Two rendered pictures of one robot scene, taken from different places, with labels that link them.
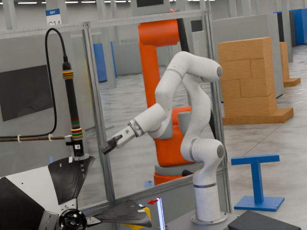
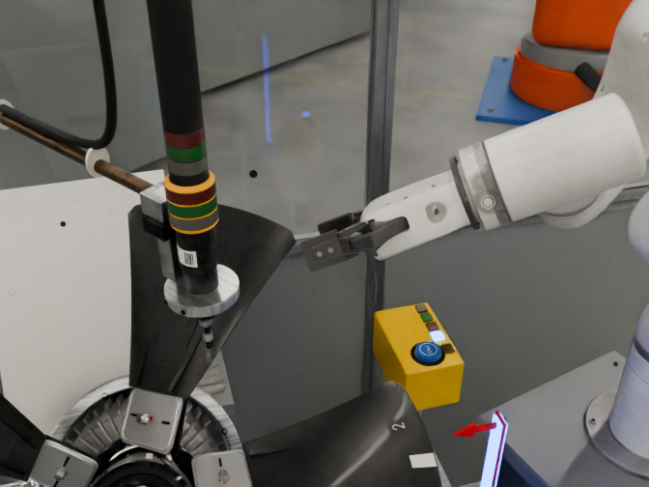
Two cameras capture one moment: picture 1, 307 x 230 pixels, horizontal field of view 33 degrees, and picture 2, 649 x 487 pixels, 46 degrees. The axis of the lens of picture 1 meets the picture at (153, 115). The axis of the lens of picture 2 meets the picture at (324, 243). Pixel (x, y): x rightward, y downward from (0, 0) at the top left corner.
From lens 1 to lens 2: 160 cm
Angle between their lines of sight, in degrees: 29
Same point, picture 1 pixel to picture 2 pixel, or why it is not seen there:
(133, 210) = (395, 455)
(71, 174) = not seen: hidden behind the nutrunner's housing
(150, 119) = (558, 179)
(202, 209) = (635, 421)
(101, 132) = (383, 43)
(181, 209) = (559, 270)
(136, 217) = not seen: outside the picture
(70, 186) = (177, 337)
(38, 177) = (121, 208)
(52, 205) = not seen: hidden behind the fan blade
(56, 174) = (147, 259)
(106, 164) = (379, 138)
